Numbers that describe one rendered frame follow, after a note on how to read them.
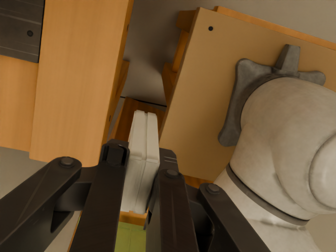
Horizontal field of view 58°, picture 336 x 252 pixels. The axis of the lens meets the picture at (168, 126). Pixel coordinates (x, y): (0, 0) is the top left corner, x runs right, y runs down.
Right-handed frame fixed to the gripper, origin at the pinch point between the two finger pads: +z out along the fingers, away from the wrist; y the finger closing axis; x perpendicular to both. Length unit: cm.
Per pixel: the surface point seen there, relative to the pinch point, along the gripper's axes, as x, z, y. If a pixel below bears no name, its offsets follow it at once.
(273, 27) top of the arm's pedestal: 11, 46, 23
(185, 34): 3, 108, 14
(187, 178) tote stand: -38, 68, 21
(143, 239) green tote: -46, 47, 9
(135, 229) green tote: -46, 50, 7
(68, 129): -17.7, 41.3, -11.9
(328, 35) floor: 18, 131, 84
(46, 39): -1.4, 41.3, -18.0
